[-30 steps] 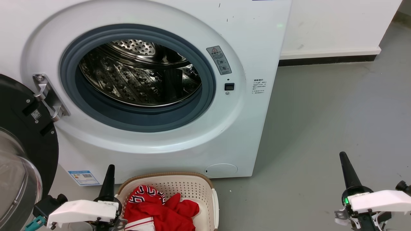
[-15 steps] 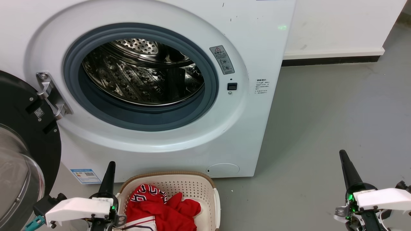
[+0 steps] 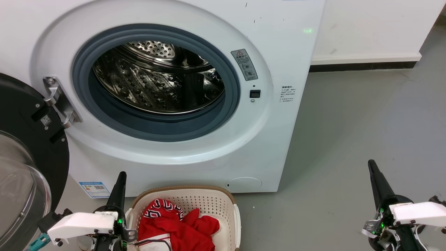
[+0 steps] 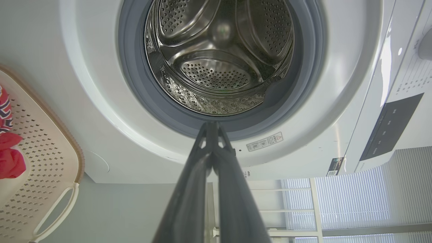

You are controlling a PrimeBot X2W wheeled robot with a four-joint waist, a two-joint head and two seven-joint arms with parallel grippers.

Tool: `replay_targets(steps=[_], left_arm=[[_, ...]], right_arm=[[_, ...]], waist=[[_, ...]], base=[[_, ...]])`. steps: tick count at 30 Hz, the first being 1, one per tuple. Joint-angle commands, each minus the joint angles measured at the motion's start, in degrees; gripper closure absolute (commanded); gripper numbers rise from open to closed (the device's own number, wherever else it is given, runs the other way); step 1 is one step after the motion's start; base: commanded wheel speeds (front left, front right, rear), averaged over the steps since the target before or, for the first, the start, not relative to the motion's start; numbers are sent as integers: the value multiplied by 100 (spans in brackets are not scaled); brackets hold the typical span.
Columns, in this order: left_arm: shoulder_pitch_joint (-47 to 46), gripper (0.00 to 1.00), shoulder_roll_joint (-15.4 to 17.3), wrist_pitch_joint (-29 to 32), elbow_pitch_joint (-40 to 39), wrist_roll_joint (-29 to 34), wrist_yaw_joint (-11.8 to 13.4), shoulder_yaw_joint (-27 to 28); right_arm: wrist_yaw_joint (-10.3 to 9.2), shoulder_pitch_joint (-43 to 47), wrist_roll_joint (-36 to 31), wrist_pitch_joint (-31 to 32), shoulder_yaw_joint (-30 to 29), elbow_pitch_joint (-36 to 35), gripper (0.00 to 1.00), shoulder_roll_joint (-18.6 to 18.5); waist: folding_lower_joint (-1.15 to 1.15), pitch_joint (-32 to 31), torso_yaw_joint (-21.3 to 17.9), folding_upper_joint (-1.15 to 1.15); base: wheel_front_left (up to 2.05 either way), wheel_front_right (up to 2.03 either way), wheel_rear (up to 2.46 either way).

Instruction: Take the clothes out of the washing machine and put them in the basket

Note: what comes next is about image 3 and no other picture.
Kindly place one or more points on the stainless steel washing machine drum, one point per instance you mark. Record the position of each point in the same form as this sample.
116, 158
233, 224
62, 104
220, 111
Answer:
146, 80

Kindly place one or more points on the round white filter cover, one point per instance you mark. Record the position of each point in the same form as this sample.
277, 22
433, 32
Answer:
244, 184

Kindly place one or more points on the small printed text label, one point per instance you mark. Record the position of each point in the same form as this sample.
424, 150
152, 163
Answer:
287, 94

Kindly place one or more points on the white and black baseboard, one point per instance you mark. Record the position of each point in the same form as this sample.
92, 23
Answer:
366, 62

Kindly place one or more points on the black washing machine door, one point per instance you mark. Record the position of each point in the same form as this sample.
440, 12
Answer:
21, 111

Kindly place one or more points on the grey warning sticker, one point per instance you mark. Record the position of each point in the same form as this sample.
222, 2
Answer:
244, 65

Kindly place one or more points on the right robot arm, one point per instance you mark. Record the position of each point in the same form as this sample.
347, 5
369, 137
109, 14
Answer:
436, 199

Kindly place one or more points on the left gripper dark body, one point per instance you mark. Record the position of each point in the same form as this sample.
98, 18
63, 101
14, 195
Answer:
108, 242

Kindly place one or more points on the grey rubber door gasket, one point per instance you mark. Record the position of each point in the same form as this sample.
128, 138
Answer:
156, 127

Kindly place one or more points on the teal plastic connector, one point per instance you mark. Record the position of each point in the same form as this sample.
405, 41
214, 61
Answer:
37, 242

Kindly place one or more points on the black door latch slot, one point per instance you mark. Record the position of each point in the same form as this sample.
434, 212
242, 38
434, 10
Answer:
255, 93

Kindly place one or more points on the silver metal door hinge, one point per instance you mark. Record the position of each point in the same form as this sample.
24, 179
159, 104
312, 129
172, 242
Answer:
60, 103

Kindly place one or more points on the white QR code sticker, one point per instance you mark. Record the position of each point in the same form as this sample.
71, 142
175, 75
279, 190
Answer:
46, 120

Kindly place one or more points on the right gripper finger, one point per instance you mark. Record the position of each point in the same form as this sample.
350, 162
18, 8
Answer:
375, 188
385, 191

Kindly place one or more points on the white front-load washing machine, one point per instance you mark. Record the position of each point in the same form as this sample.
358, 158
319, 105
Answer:
278, 139

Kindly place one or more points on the red garment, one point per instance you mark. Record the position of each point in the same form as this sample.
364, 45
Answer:
181, 230

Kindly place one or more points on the blue energy label sticker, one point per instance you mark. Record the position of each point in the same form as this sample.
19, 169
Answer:
94, 189

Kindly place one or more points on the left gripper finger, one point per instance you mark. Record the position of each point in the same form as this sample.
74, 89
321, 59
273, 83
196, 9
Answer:
122, 197
114, 197

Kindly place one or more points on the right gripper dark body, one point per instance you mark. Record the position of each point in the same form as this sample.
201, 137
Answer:
386, 237

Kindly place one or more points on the right white wrist camera housing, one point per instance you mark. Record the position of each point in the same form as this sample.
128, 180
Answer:
418, 212

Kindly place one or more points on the cream perforated laundry basket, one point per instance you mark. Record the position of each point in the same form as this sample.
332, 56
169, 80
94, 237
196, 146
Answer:
216, 202

